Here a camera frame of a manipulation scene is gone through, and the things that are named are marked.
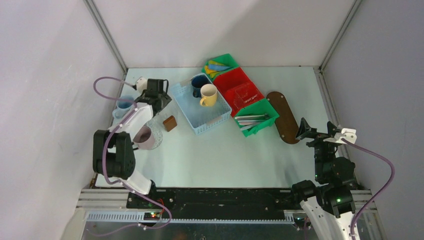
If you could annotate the green bin with toothbrushes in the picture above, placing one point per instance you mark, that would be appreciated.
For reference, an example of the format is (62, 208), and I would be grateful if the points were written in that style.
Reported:
(260, 107)

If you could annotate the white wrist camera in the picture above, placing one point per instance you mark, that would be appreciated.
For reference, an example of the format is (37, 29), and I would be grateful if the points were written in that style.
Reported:
(141, 84)
(347, 135)

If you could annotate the blue toothpaste tube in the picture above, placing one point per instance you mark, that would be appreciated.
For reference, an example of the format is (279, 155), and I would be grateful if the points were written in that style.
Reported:
(218, 68)

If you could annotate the clear textured glass tray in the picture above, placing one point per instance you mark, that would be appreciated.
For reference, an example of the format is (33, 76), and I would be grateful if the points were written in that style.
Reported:
(156, 131)

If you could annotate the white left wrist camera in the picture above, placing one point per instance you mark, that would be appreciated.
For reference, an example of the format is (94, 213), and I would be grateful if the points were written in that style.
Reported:
(141, 84)

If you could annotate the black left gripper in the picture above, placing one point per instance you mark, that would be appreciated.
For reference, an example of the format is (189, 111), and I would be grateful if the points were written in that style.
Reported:
(166, 99)

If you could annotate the glass jar with brown lid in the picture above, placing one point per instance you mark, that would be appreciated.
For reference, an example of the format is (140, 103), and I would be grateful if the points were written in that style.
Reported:
(168, 120)

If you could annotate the yellow toothpaste tube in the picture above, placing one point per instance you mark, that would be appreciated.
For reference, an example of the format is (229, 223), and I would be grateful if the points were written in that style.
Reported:
(209, 72)

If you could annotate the dark blue ceramic mug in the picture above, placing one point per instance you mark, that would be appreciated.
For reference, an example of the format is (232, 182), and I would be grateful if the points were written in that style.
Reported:
(197, 82)

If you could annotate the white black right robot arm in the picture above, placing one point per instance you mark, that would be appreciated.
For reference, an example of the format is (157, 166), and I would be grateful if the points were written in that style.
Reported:
(330, 206)

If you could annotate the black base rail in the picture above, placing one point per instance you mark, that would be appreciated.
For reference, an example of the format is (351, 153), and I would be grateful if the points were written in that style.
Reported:
(233, 204)

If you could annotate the light blue plastic basket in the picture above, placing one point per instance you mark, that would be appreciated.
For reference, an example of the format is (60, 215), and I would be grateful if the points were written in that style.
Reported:
(200, 118)

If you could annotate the light blue ceramic mug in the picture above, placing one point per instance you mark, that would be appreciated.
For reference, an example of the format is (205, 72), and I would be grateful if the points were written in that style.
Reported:
(123, 105)

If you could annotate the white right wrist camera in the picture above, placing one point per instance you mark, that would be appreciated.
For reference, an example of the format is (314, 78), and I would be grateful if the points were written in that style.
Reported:
(347, 135)

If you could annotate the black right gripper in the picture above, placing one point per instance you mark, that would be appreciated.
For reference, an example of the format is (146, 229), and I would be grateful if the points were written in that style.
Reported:
(304, 130)

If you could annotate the red plastic bin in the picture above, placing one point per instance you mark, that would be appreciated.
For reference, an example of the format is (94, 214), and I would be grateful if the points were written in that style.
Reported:
(226, 84)

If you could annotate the green bin with toothpaste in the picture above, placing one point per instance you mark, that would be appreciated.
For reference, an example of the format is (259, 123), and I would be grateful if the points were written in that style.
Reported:
(226, 59)

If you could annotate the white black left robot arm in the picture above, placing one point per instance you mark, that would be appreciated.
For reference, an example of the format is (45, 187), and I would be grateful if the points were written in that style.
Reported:
(113, 149)

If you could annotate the pink ceramic mug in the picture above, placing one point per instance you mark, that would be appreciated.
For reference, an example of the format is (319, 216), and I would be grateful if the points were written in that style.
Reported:
(144, 139)

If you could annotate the yellow ceramic mug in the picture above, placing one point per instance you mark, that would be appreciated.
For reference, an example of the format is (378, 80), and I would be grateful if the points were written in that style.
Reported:
(209, 94)

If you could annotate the clear glass rectangular container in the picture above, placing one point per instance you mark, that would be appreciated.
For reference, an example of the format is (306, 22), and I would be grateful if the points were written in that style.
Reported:
(246, 94)

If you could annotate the brown oval wooden tray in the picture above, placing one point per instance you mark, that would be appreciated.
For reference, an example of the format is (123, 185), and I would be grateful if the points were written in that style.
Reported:
(286, 124)

